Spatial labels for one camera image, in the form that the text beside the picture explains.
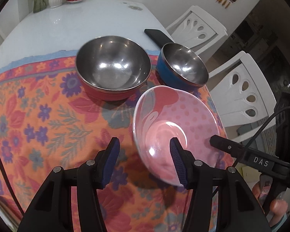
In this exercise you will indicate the red steel bowl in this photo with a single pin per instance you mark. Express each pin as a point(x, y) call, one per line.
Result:
point(111, 62)

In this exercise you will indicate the black smartphone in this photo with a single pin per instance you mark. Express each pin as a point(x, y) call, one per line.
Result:
point(157, 35)

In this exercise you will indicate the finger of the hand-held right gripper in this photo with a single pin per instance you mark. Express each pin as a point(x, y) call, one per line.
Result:
point(228, 147)

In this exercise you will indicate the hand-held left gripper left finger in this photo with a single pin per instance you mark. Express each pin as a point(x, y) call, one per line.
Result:
point(110, 164)

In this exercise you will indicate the person's right hand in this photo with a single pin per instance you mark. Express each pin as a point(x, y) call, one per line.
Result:
point(279, 206)

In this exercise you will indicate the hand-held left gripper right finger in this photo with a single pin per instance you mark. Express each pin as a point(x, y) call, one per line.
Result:
point(178, 164)

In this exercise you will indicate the blue steel bowl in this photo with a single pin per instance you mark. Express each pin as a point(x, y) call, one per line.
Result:
point(183, 62)

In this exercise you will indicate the pink cartoon print bowl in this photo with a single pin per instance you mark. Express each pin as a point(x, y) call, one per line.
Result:
point(183, 116)

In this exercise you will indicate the small floral coaster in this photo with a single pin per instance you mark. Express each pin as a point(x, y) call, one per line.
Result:
point(135, 8)

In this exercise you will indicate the floral orange tablecloth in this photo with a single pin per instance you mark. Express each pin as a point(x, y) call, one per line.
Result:
point(50, 125)

